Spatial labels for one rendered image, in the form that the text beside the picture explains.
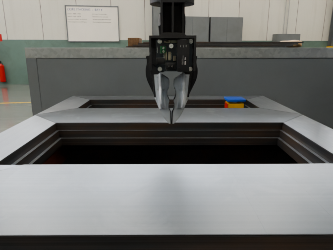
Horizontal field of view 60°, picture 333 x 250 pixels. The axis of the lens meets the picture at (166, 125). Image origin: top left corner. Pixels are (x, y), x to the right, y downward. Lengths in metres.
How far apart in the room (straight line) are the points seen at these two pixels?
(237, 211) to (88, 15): 9.16
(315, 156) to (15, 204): 0.50
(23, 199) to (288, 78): 1.06
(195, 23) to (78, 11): 3.47
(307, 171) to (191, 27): 8.57
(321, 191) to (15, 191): 0.39
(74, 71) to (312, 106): 0.97
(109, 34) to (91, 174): 8.93
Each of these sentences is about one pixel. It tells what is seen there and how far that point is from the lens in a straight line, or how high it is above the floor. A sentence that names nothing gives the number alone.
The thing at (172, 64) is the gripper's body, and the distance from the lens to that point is 0.45.
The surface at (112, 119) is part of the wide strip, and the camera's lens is 0.76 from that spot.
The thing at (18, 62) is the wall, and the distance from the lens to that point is 9.83.
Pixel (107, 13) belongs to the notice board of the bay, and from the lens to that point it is 9.37.
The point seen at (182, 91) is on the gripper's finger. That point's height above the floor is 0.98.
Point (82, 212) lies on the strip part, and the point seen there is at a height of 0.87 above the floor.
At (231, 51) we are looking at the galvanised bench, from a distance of 1.17.
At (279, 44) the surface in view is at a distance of 1.34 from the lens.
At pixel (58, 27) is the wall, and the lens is 9.52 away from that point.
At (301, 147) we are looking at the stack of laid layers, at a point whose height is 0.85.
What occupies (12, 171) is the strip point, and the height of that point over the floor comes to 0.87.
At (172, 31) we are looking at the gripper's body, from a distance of 0.45.
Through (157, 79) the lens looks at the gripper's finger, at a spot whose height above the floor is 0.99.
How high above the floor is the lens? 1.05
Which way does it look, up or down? 15 degrees down
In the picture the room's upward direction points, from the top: straight up
